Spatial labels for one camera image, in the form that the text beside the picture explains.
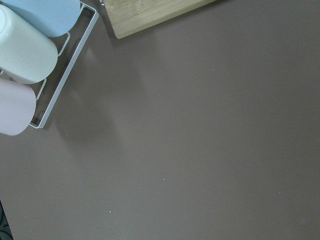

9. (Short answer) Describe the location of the pale green cup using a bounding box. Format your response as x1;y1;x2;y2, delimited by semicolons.
0;5;58;85

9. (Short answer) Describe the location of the pink cup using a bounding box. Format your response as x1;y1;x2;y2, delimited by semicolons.
0;78;36;136

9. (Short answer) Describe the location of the white wire cup rack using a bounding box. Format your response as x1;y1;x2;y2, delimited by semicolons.
0;1;100;130

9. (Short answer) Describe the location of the blue cup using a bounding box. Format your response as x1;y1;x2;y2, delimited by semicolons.
2;0;81;38

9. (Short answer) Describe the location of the wooden board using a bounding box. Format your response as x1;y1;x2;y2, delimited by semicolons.
100;0;214;40

